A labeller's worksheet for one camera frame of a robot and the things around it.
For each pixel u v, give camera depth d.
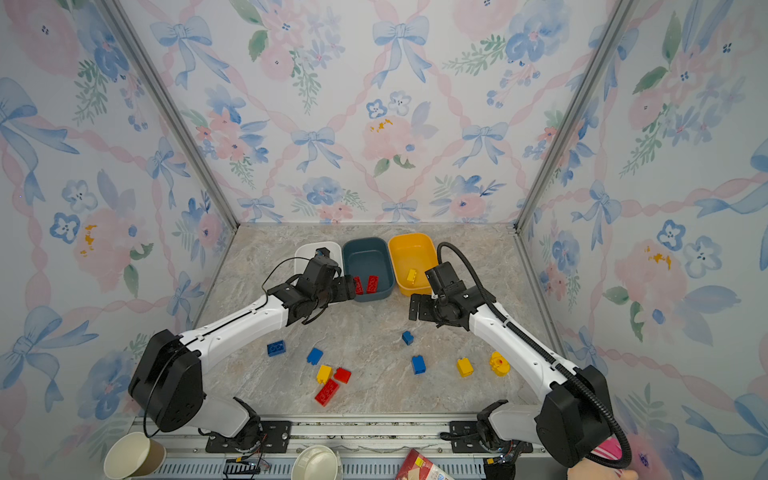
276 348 0.87
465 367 0.83
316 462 0.71
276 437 0.75
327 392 0.80
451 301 0.57
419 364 0.85
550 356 0.44
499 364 0.84
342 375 0.84
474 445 0.73
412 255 1.13
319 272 0.64
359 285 0.95
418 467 0.67
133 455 0.72
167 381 0.42
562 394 0.40
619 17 0.69
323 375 0.82
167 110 0.85
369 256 1.11
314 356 0.87
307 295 0.64
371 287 1.00
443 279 0.63
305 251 1.06
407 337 0.89
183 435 0.75
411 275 1.03
